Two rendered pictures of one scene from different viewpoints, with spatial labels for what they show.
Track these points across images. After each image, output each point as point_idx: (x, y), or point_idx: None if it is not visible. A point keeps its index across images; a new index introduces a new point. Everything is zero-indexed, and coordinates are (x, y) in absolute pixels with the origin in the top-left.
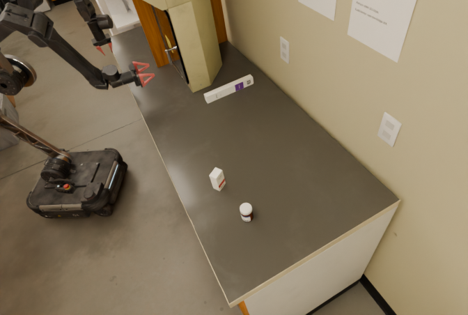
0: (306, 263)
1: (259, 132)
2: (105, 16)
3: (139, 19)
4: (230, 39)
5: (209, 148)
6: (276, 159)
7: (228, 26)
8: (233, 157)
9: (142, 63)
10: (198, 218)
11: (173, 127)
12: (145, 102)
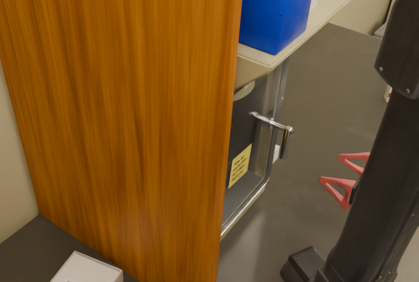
0: None
1: (293, 91)
2: (308, 249)
3: (216, 221)
4: (34, 209)
5: (354, 124)
6: (321, 72)
7: (27, 184)
8: (348, 100)
9: (333, 179)
10: None
11: (358, 178)
12: None
